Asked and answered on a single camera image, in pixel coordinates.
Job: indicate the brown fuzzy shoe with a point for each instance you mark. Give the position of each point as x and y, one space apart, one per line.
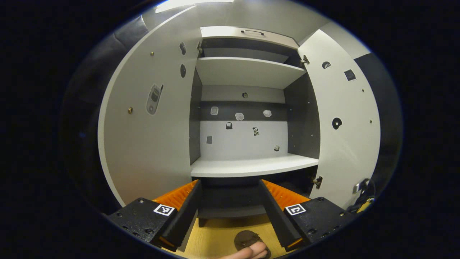
246 238

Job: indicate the white shoe cabinet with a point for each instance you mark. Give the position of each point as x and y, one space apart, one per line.
244 140

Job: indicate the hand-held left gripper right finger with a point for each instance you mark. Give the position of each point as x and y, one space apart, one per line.
276 219

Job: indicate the ceiling light panel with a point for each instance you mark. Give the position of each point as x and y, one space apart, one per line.
194 5

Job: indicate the white cabinet drawer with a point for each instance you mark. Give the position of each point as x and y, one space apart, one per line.
222 33

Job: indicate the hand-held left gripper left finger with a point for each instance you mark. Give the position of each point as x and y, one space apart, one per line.
185 216

